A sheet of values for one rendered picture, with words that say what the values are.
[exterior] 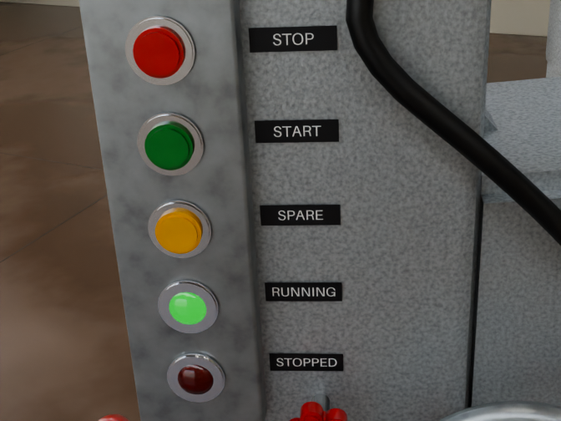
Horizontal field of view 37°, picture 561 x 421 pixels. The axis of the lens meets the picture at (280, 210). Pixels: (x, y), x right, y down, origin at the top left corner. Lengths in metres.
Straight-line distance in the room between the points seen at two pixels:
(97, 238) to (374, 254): 3.21
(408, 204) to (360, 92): 0.07
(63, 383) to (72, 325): 0.34
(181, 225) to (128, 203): 0.03
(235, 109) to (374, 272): 0.13
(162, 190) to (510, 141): 0.22
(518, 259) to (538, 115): 0.12
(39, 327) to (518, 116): 2.65
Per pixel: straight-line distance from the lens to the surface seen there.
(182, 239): 0.47
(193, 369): 0.52
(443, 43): 0.45
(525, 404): 0.51
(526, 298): 0.53
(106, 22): 0.45
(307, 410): 0.52
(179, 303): 0.50
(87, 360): 2.90
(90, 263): 3.48
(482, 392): 0.57
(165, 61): 0.44
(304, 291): 0.51
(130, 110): 0.46
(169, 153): 0.45
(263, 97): 0.46
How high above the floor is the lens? 1.60
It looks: 25 degrees down
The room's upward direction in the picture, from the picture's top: 3 degrees counter-clockwise
